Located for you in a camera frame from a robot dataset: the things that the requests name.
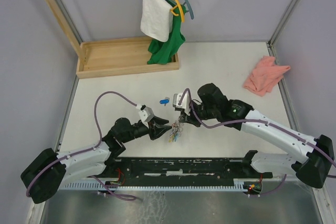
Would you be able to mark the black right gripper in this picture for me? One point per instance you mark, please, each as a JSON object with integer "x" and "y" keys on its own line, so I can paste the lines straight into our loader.
{"x": 185, "y": 118}

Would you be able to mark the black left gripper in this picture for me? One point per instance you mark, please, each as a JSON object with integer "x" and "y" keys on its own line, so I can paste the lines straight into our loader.
{"x": 158, "y": 127}

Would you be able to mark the key with red tag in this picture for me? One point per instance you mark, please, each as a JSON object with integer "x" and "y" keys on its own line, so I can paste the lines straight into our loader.
{"x": 176, "y": 126}

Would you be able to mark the key with blue tag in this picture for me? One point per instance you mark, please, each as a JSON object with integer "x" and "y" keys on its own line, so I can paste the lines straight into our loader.
{"x": 165, "y": 101}

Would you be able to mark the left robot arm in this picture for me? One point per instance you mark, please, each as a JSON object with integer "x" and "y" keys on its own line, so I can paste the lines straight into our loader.
{"x": 50, "y": 170}

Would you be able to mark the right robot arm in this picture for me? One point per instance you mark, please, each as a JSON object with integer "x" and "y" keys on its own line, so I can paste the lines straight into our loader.
{"x": 308, "y": 158}

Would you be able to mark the green garment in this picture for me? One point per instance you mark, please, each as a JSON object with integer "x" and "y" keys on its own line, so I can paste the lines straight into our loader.
{"x": 162, "y": 52}

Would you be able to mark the wooden tray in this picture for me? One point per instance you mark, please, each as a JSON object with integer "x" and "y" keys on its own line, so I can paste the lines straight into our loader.
{"x": 119, "y": 57}

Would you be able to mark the pink cloth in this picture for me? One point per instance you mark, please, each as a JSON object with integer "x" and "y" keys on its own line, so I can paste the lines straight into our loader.
{"x": 265, "y": 76}

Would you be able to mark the white towel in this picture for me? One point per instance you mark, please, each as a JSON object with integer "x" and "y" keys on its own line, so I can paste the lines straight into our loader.
{"x": 157, "y": 19}

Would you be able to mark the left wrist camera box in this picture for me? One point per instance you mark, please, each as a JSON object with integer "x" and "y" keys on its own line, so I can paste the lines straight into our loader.
{"x": 146, "y": 114}

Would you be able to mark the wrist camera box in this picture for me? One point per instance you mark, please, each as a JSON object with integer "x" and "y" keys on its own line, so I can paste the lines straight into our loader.
{"x": 146, "y": 114}
{"x": 181, "y": 102}

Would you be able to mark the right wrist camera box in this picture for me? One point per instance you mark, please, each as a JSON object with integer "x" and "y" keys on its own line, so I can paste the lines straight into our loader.
{"x": 181, "y": 102}

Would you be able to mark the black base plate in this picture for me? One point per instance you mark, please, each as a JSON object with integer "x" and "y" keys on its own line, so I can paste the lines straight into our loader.
{"x": 150, "y": 171}

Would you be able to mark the white slotted cable duct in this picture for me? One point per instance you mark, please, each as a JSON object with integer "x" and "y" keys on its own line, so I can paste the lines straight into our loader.
{"x": 91, "y": 184}

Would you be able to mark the wooden rack post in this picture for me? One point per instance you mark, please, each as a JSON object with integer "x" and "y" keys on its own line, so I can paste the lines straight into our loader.
{"x": 64, "y": 24}

